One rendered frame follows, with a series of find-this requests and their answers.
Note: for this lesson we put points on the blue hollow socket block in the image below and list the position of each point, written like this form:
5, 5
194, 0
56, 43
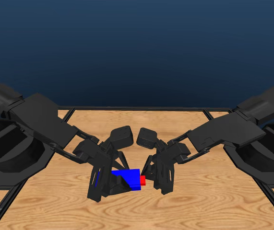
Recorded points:
132, 178

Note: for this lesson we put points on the thin red peg bar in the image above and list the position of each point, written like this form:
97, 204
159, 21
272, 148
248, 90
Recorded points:
143, 180

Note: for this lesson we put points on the black table frame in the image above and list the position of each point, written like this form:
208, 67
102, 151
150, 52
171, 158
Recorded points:
136, 108

